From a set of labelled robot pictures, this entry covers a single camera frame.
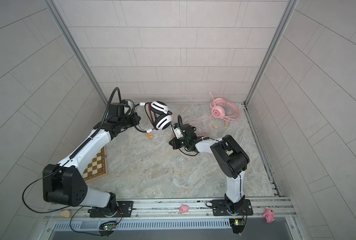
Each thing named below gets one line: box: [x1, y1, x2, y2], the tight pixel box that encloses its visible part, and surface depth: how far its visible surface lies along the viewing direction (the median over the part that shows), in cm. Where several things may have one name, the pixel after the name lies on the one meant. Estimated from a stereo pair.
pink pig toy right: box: [263, 207, 275, 223], surface depth 69 cm
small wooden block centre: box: [145, 133, 154, 140], surface depth 98 cm
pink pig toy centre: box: [179, 203, 190, 214], surface depth 71 cm
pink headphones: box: [209, 97, 241, 122], surface depth 110 cm
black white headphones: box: [148, 101, 173, 130], surface depth 73 cm
